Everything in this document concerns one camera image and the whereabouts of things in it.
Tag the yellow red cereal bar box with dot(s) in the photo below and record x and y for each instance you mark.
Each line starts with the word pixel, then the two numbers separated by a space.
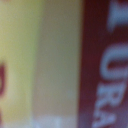
pixel 63 63

